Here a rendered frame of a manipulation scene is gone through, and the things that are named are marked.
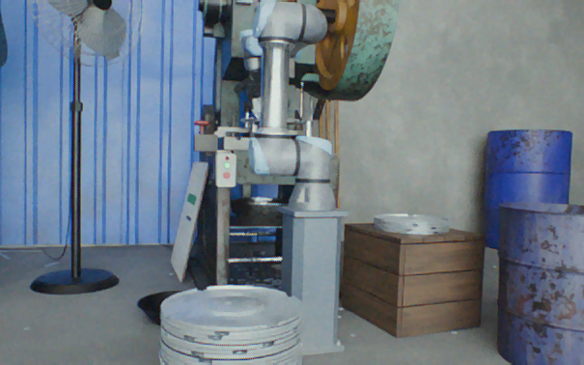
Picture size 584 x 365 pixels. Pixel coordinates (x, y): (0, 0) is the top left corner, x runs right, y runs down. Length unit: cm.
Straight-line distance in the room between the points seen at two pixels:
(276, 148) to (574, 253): 89
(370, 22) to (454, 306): 119
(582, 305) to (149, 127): 271
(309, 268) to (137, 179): 207
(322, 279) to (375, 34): 112
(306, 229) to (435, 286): 56
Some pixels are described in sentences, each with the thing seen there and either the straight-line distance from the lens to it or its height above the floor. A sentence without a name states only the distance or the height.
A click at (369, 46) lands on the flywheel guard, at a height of 111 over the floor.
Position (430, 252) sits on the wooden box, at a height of 30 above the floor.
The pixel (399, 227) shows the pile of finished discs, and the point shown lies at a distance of 181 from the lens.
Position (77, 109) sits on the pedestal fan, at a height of 81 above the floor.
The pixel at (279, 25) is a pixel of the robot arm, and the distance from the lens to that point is 150.
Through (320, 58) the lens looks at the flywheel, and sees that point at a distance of 272.
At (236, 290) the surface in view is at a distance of 114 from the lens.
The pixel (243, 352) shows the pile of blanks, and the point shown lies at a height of 25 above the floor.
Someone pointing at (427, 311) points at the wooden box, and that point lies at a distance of 181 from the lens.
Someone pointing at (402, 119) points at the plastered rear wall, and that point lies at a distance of 393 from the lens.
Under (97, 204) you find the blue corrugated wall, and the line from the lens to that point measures 339.
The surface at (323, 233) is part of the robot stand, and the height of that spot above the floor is 38.
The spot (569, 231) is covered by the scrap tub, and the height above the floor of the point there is 43.
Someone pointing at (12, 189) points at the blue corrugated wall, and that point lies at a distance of 350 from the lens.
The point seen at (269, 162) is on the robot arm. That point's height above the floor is 60.
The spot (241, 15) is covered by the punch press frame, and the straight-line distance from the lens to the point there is 226.
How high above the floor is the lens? 60
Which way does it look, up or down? 3 degrees down
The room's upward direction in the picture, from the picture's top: 2 degrees clockwise
